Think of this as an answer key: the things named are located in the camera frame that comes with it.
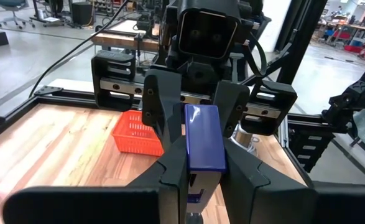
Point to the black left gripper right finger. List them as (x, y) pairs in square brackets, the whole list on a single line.
[(294, 205)]

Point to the black cabinet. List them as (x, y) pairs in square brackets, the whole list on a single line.
[(82, 14)]

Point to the orange plastic basket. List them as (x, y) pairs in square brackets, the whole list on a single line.
[(132, 133)]

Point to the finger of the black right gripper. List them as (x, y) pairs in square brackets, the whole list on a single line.
[(232, 105), (162, 102)]

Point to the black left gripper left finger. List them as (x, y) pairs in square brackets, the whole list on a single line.
[(107, 205)]

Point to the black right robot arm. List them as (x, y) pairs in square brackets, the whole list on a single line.
[(353, 95)]

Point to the office chair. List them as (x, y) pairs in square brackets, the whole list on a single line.
[(12, 4)]

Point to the dark blue box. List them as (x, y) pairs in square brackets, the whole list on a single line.
[(204, 140)]

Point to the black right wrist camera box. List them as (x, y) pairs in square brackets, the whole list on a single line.
[(208, 31)]

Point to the wooden background table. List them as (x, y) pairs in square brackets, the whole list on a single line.
[(123, 39)]

